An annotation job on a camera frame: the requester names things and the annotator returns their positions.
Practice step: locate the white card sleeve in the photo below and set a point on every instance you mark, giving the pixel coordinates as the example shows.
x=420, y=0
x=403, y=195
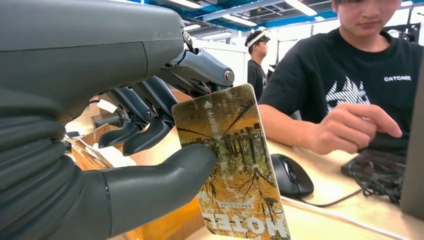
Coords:
x=116, y=157

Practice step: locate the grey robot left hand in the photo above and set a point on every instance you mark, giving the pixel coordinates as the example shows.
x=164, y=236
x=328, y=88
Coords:
x=82, y=49

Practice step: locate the phone with patterned case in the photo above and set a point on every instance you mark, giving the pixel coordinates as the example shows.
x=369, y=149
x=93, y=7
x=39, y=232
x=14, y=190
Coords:
x=374, y=172

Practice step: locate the seated person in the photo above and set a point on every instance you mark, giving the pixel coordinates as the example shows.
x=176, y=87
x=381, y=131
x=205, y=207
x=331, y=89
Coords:
x=331, y=73

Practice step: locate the black computer mouse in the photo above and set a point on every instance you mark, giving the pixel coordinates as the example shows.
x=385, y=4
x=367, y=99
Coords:
x=291, y=179

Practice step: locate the golden hotel key card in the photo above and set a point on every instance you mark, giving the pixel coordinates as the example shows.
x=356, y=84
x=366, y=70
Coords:
x=238, y=159

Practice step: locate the person in background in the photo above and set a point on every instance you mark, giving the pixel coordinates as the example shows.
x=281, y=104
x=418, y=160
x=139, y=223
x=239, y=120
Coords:
x=256, y=73

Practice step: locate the grey laptop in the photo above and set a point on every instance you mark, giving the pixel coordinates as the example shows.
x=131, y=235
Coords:
x=414, y=149

